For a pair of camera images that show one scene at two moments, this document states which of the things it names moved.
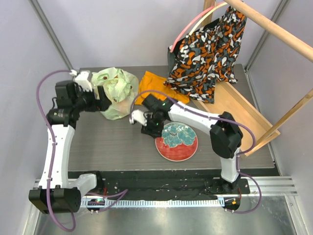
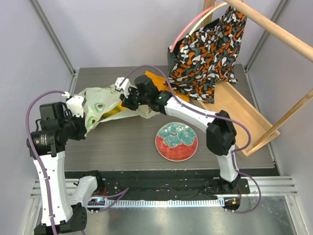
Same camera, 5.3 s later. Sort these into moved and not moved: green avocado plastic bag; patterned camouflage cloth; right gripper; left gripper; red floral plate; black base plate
Moved: left gripper; right gripper; green avocado plastic bag
Not moved: red floral plate; black base plate; patterned camouflage cloth
